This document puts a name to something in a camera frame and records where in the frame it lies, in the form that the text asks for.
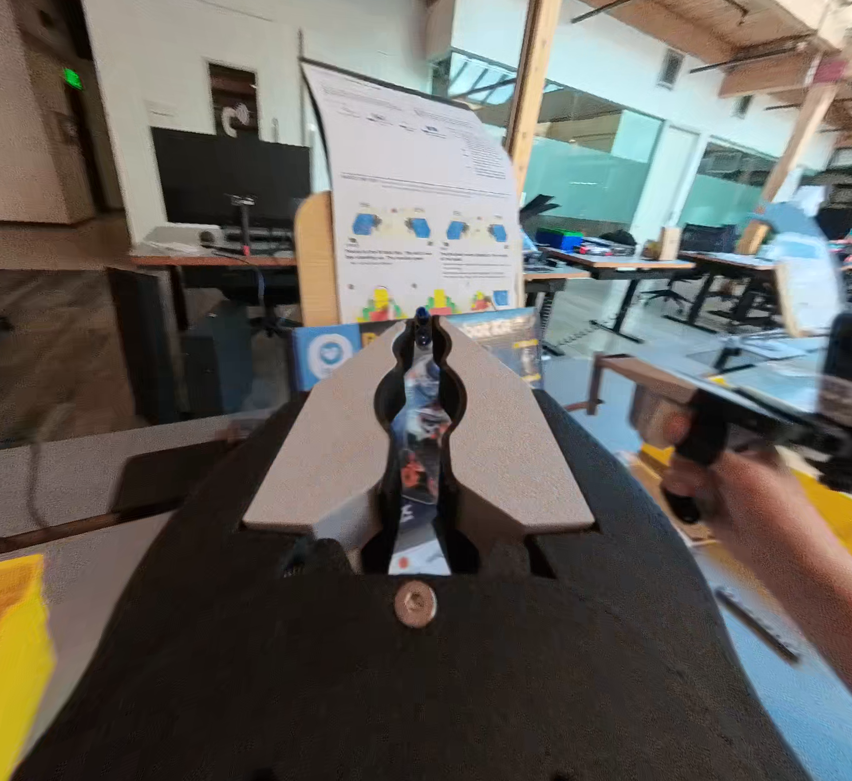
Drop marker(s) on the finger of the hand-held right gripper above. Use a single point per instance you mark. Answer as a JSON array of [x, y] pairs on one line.
[[655, 418]]

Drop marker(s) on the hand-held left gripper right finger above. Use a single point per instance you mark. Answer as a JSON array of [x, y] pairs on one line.
[[512, 461]]

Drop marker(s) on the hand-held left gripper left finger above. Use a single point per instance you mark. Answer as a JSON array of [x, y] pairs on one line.
[[319, 461]]

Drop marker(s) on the blue connector pin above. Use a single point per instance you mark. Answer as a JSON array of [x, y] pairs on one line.
[[423, 323]]

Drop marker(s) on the person's right forearm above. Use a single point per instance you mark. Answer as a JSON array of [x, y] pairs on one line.
[[799, 568]]

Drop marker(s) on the wooden top standing desk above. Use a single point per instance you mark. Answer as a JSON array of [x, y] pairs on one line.
[[213, 259], [619, 262], [725, 259]]

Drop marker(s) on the grey desk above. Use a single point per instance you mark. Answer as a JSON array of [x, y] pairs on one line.
[[66, 461]]

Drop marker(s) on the person's right hand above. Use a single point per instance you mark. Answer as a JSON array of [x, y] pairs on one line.
[[732, 488]]

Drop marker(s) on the robot kit box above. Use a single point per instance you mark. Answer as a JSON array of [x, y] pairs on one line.
[[326, 355]]

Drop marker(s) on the yellow plastic bin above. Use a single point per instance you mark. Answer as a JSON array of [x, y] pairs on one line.
[[829, 505], [23, 648]]

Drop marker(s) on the black low table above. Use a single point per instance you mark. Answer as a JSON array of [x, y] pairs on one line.
[[173, 472]]

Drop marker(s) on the small cardboard box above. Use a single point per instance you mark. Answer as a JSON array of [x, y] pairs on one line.
[[669, 243]]

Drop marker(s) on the paper-covered wooden board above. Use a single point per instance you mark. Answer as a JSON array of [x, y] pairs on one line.
[[799, 262]]

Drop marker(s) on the wooden board stand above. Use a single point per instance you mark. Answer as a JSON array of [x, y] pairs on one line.
[[316, 262]]

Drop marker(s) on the blue storage bin green lid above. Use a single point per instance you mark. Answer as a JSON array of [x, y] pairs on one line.
[[559, 239]]

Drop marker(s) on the printed instruction sheet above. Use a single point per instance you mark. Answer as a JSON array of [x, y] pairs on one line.
[[426, 195]]

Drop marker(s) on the black monitor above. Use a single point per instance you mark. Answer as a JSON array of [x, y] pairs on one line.
[[233, 175]]

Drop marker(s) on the green exit sign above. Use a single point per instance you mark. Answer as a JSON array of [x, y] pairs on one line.
[[73, 78]]

